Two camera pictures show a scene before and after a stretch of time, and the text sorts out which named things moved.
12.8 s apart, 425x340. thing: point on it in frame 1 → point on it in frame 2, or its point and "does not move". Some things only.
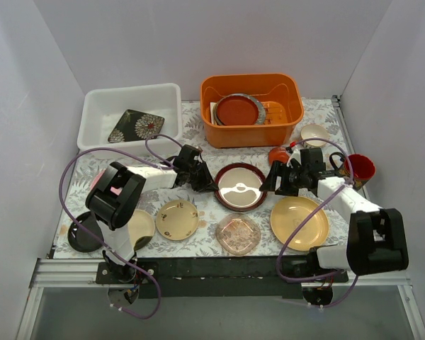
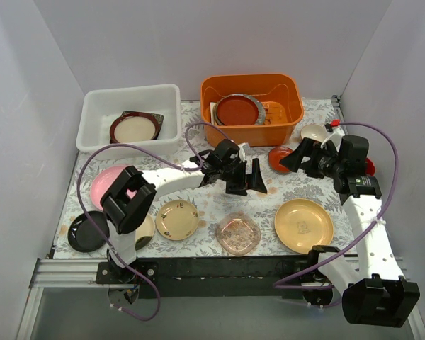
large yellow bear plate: [288, 217] does not move
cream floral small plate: [177, 219] does not move
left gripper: [198, 173] → [241, 177]
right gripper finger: [287, 189] → [293, 161]
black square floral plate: [136, 126] does not move
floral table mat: [197, 200] does not move
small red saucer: [278, 154] does not move
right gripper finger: [278, 169] → [307, 147]
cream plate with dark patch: [141, 228] does not move
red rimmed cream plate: [239, 187] → [133, 127]
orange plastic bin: [283, 99] does not move
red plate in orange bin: [239, 109] does not move
